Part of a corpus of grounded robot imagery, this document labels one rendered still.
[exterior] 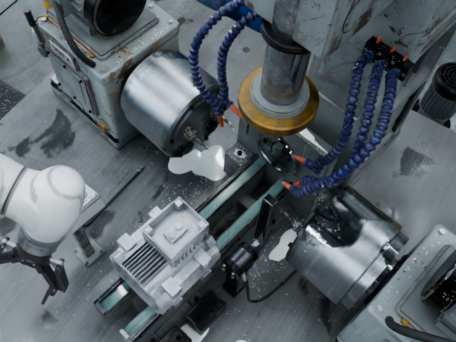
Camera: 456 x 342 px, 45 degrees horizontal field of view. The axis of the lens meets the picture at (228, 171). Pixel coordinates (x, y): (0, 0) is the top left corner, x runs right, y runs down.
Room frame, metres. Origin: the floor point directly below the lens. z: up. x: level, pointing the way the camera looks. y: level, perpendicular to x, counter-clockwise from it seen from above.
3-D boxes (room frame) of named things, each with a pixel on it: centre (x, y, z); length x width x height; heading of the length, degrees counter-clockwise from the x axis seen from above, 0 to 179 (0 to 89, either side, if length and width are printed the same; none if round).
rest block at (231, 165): (0.83, -0.03, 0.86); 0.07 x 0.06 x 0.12; 51
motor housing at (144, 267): (0.45, 0.13, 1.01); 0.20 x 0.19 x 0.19; 141
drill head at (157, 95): (0.93, 0.20, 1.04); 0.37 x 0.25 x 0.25; 51
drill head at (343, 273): (0.50, -0.33, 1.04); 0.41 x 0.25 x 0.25; 51
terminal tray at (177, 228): (0.48, 0.11, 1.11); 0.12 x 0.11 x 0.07; 141
